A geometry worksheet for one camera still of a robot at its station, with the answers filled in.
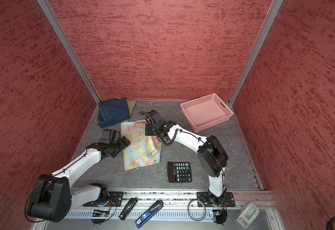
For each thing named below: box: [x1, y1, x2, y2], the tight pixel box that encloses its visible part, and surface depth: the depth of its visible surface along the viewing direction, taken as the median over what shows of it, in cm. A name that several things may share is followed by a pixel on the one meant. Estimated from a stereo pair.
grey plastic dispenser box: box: [235, 202, 260, 229], surface depth 69 cm
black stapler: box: [118, 197, 138, 221], surface depth 70 cm
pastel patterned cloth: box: [120, 120, 163, 171], surface depth 91 cm
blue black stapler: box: [134, 199, 164, 229], surface depth 69 cm
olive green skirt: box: [125, 98, 137, 116], surface depth 119 cm
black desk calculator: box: [167, 161, 193, 183], surface depth 83 cm
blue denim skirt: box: [97, 97, 131, 129], surface depth 107 cm
